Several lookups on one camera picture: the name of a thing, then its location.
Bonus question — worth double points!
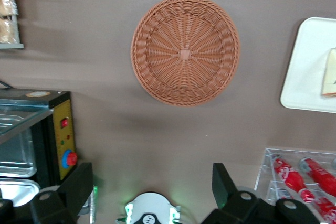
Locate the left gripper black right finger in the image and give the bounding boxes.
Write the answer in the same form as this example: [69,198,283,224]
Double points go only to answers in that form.
[202,163,320,224]

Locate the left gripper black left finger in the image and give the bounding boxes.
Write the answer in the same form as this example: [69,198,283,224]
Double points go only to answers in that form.
[0,162,95,224]

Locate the small layered sandwich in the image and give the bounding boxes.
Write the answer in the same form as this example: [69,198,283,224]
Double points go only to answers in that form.
[319,47,336,99]

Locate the beige rectangular tray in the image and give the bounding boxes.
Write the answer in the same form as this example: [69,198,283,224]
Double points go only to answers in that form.
[279,16,336,114]

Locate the round brown wicker basket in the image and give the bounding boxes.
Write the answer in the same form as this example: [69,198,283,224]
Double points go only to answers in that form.
[130,0,241,108]

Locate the red blue round knob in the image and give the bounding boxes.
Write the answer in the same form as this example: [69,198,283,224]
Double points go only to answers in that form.
[61,149,78,168]

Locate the clear acrylic bottle rack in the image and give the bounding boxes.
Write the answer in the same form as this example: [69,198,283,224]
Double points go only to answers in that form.
[254,147,336,224]

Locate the steel food pan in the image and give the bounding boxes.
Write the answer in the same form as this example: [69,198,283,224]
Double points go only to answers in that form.
[0,178,42,208]
[0,129,38,178]

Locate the red cola bottle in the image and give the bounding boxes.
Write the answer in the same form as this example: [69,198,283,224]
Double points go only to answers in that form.
[299,157,336,196]
[271,153,316,205]
[313,195,336,223]

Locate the black food warmer display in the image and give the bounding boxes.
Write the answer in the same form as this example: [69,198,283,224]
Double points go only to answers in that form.
[0,89,79,209]

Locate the glass warmer cover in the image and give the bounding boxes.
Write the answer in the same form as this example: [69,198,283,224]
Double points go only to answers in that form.
[0,98,55,145]

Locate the wrapped bread piece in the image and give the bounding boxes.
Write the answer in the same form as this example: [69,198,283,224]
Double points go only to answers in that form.
[0,0,18,16]
[0,17,19,45]

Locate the grey wire rack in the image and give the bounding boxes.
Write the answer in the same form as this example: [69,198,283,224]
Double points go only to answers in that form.
[0,0,25,50]

